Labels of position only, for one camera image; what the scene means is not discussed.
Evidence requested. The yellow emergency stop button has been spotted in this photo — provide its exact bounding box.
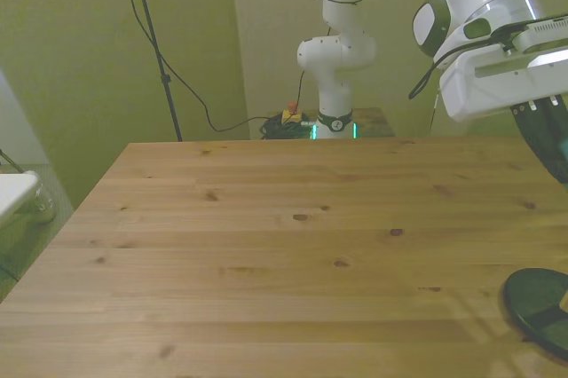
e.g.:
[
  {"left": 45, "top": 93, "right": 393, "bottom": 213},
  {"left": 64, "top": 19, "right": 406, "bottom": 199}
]
[{"left": 281, "top": 101, "right": 304, "bottom": 126}]

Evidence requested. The white side table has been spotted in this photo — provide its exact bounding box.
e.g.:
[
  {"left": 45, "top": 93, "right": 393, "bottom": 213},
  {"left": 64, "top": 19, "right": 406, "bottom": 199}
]
[{"left": 0, "top": 171, "right": 41, "bottom": 229}]

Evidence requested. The black tripod leg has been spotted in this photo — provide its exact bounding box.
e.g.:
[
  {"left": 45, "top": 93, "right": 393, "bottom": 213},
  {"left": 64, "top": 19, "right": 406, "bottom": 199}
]
[{"left": 0, "top": 147, "right": 25, "bottom": 174}]

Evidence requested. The black coiled cable bundle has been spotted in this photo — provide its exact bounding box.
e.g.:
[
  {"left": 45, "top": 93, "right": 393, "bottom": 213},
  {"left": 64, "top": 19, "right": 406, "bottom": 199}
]
[{"left": 258, "top": 113, "right": 312, "bottom": 140}]

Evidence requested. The dark green plate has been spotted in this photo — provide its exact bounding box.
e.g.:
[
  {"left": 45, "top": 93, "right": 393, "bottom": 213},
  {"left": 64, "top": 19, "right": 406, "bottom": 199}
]
[{"left": 501, "top": 267, "right": 568, "bottom": 362}]

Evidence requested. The black camera stand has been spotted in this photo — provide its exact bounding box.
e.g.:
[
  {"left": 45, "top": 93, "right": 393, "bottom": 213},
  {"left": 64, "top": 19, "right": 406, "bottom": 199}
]
[{"left": 113, "top": 0, "right": 185, "bottom": 143}]

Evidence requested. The black stand cable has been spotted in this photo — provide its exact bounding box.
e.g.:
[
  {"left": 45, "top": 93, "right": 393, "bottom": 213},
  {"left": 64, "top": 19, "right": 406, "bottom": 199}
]
[{"left": 114, "top": 0, "right": 272, "bottom": 133}]

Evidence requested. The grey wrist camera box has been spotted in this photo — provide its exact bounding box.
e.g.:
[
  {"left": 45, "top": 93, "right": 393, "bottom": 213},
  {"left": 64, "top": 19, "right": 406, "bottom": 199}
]
[{"left": 501, "top": 16, "right": 568, "bottom": 53}]

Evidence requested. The clear glass jar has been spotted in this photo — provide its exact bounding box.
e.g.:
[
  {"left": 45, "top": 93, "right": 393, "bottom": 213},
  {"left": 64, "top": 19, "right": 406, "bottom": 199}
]
[{"left": 25, "top": 172, "right": 57, "bottom": 224}]

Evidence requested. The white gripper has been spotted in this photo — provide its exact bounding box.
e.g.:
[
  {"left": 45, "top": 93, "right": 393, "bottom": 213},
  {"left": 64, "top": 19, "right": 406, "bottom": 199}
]
[{"left": 438, "top": 43, "right": 568, "bottom": 185}]

